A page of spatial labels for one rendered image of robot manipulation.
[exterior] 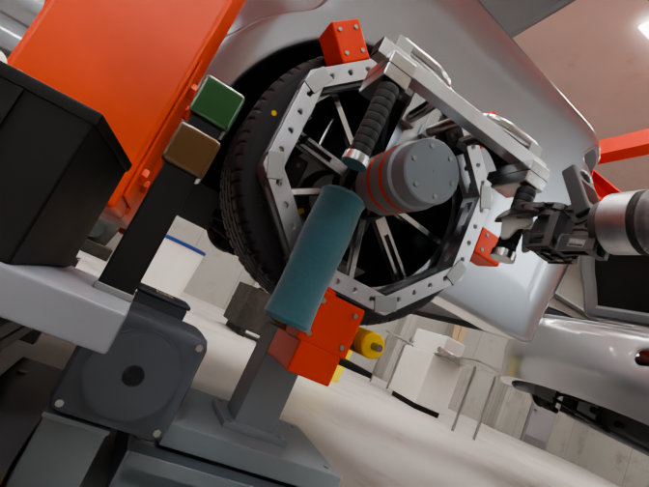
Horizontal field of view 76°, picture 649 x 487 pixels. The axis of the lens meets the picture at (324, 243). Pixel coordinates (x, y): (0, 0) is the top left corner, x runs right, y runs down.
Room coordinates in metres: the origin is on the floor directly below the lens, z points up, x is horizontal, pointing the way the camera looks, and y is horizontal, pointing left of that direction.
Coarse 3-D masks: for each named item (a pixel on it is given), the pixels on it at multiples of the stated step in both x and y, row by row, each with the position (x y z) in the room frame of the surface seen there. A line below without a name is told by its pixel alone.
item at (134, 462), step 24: (120, 432) 1.00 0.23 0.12; (120, 456) 0.84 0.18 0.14; (144, 456) 0.82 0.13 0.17; (168, 456) 0.88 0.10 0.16; (192, 456) 0.91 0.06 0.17; (120, 480) 0.81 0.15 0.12; (144, 480) 0.82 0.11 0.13; (168, 480) 0.84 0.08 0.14; (192, 480) 0.85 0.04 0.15; (216, 480) 0.86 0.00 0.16; (240, 480) 0.94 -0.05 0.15; (264, 480) 0.95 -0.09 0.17
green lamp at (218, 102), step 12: (204, 84) 0.35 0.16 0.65; (216, 84) 0.35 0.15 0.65; (204, 96) 0.35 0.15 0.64; (216, 96) 0.35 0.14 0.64; (228, 96) 0.36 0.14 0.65; (240, 96) 0.36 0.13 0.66; (192, 108) 0.35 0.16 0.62; (204, 108) 0.35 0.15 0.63; (216, 108) 0.35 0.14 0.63; (228, 108) 0.36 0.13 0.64; (240, 108) 0.37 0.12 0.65; (204, 120) 0.36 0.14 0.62; (216, 120) 0.36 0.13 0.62; (228, 120) 0.36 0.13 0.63
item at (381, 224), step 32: (320, 96) 0.88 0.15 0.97; (352, 96) 0.95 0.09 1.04; (384, 128) 0.96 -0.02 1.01; (320, 160) 0.92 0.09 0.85; (320, 192) 0.93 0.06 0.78; (384, 224) 1.00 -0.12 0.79; (416, 224) 1.02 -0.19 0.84; (448, 224) 1.03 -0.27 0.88; (352, 256) 0.98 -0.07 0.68; (384, 256) 1.02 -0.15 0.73; (416, 256) 1.09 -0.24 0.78
